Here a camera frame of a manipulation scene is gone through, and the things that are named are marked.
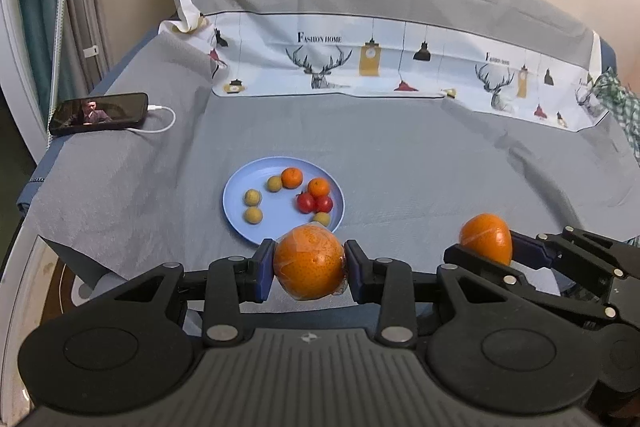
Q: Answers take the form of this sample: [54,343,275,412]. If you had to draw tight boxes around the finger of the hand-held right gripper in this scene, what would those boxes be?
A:
[443,243,627,331]
[510,226,640,281]

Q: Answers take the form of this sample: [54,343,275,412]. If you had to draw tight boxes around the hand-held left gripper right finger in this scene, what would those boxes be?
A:
[344,240,532,347]

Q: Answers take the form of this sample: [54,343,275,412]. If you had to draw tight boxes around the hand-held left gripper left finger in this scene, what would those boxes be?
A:
[75,239,279,348]

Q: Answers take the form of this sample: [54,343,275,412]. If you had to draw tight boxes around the light blue round plate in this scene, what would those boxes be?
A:
[222,157,346,246]

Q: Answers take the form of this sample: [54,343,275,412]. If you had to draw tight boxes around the grey bed sheet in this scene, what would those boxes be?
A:
[17,0,640,308]

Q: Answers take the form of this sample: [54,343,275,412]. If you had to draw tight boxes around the green checked cloth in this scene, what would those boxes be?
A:
[591,67,640,158]

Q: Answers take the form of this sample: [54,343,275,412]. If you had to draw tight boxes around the white deer printed cloth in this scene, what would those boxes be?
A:
[156,0,615,131]

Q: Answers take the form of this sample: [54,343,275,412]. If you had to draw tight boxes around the black smartphone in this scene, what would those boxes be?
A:
[48,92,150,137]

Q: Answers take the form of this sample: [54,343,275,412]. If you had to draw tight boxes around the beige curtain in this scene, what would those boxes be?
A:
[65,0,113,94]

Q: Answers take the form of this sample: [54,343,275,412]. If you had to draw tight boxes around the teal curtain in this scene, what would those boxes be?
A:
[12,0,68,110]

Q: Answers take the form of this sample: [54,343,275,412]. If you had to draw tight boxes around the white charging cable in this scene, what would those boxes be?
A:
[126,104,177,137]

